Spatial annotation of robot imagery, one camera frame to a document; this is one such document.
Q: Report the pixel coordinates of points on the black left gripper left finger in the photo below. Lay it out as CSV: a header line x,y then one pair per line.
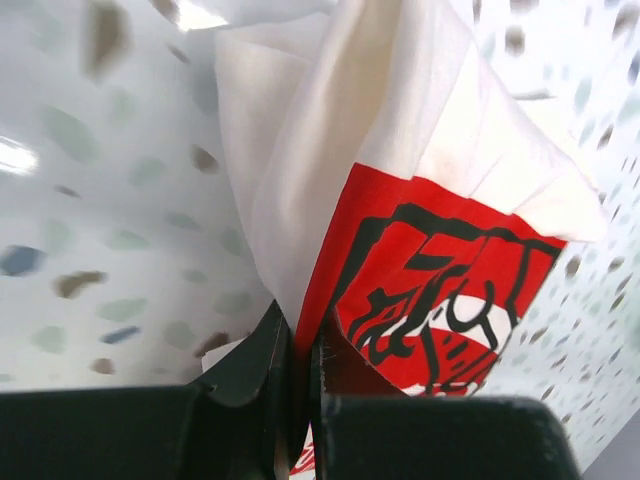
x,y
231,422

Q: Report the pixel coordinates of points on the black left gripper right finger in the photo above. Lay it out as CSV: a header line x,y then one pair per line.
x,y
364,428

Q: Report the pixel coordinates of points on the white t shirt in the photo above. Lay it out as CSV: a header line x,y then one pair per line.
x,y
384,177

